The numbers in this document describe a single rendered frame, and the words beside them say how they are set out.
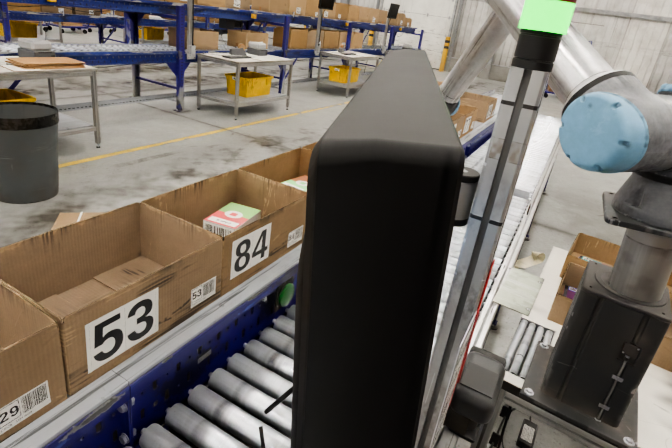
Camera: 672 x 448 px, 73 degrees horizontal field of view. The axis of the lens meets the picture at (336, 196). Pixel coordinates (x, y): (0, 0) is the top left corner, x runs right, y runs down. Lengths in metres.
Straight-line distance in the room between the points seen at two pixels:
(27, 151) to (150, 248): 2.54
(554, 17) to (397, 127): 0.40
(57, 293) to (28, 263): 0.12
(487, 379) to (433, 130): 0.66
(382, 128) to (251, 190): 1.39
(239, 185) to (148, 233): 0.39
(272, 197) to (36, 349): 0.83
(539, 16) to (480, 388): 0.52
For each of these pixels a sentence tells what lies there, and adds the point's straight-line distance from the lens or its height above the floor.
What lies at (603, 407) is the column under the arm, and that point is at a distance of 1.34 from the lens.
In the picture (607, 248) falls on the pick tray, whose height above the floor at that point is 0.82.
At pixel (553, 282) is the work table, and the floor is 0.75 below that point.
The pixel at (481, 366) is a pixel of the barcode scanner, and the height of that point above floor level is 1.09.
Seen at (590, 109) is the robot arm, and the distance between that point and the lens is 0.97.
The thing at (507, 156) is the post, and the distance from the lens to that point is 0.58.
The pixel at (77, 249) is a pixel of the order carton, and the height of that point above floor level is 0.98.
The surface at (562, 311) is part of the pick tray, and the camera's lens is 1.64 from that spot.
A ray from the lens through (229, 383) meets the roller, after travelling 1.17.
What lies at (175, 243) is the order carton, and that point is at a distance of 1.24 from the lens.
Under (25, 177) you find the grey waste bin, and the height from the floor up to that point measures 0.21.
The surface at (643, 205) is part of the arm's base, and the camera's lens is 1.13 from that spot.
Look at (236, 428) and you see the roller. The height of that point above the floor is 0.74.
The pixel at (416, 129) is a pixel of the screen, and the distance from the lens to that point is 0.16.
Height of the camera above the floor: 1.58
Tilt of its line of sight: 22 degrees down
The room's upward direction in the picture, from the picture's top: 8 degrees clockwise
